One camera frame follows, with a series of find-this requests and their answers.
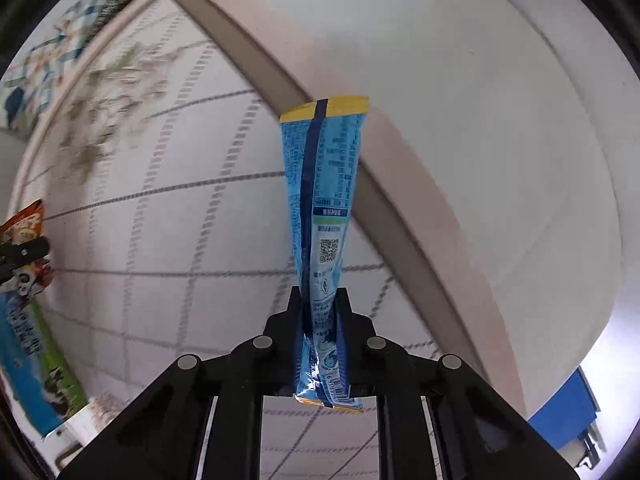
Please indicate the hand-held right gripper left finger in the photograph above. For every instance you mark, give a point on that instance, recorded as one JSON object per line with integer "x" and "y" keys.
{"x": 282, "y": 332}

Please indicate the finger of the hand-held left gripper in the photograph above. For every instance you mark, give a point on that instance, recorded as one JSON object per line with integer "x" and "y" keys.
{"x": 22, "y": 254}

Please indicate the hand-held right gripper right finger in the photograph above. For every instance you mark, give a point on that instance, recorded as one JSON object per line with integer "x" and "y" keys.
{"x": 359, "y": 332}

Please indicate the orange snack packet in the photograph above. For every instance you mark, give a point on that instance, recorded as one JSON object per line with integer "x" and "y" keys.
{"x": 27, "y": 222}

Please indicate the cardboard box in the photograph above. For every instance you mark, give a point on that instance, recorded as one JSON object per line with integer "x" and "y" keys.
{"x": 30, "y": 355}

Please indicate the blue stick packet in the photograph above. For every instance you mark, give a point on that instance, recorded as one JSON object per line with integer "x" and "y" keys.
{"x": 325, "y": 185}

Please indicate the blue plastic stool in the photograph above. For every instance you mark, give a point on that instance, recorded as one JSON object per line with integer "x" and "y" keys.
{"x": 565, "y": 410}

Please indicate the plaid blanket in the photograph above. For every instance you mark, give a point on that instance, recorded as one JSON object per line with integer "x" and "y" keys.
{"x": 75, "y": 20}

